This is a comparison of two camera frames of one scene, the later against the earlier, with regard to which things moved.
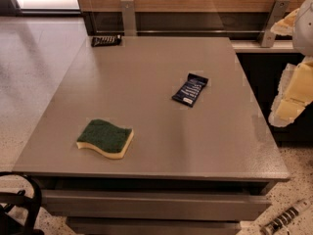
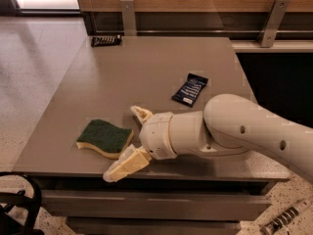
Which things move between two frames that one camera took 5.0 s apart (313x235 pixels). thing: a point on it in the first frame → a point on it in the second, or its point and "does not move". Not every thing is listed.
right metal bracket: [278, 13] does not move
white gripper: [303, 29] → [156, 135]
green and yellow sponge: [110, 139] does not move
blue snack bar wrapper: [189, 93] does not move
